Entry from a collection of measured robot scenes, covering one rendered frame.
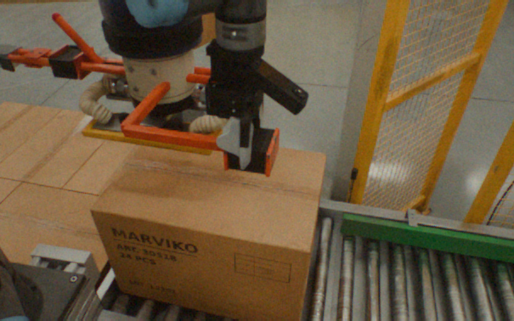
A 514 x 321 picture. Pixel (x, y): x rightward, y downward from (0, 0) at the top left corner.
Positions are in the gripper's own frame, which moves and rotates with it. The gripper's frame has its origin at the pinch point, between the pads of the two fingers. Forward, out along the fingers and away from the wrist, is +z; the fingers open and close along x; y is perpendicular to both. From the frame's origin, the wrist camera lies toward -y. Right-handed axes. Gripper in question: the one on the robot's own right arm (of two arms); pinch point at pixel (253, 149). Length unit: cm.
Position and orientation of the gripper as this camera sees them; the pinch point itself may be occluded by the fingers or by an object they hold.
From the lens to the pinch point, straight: 71.2
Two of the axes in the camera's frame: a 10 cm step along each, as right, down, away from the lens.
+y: -9.7, -1.6, 1.8
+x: -2.4, 6.2, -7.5
